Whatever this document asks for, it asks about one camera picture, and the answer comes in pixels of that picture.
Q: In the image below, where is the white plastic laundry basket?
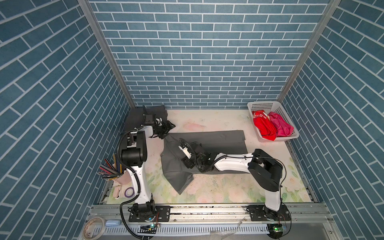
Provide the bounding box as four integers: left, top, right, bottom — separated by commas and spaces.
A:
247, 101, 300, 143

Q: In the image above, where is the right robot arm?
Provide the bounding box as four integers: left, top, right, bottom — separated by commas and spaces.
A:
179, 139, 285, 219

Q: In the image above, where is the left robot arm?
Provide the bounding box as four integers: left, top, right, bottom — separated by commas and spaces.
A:
117, 115, 176, 218

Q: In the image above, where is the folded dark grey t shirt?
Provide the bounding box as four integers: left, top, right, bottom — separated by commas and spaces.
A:
124, 105, 168, 132

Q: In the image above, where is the cup of coloured pencils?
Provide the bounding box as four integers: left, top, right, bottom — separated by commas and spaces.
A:
99, 154, 132, 186

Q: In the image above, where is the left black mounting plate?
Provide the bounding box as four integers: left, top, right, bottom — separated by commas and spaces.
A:
129, 205, 171, 223

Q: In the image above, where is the black mounting plate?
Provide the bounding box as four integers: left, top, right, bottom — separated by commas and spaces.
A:
246, 204, 292, 222
129, 205, 171, 223

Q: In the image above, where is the purple tape roll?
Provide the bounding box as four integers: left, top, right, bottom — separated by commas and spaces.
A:
124, 187, 136, 199

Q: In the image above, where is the red printed t shirt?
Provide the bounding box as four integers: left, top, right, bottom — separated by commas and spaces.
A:
252, 110, 277, 141

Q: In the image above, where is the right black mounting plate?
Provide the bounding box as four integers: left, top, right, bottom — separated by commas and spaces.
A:
246, 204, 292, 222

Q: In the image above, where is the pink t shirt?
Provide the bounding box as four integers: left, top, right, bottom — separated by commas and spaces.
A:
269, 112, 294, 137

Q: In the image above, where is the left green circuit board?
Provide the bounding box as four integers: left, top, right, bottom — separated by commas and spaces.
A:
138, 224, 157, 235

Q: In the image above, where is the green circuit board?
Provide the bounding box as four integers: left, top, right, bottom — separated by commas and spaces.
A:
267, 224, 285, 240
138, 224, 157, 235

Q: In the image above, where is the white ventilation grille strip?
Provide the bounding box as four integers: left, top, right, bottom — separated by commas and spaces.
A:
102, 223, 268, 237

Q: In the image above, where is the right green circuit board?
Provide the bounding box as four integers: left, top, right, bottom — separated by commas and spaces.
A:
267, 224, 285, 240

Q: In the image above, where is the roll of clear tape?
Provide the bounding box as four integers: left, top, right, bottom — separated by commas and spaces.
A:
82, 217, 107, 240

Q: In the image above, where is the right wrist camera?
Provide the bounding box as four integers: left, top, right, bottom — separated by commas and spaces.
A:
179, 146, 192, 159

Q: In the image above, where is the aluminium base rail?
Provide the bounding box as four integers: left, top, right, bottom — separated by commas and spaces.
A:
85, 202, 335, 225

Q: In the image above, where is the left corner aluminium post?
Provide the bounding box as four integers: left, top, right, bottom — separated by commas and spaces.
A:
78, 0, 136, 109

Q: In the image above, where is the corner aluminium post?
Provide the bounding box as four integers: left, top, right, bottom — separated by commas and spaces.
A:
277, 0, 341, 103
78, 0, 136, 109

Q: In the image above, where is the right corner aluminium post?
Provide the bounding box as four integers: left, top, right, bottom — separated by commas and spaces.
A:
277, 0, 341, 103

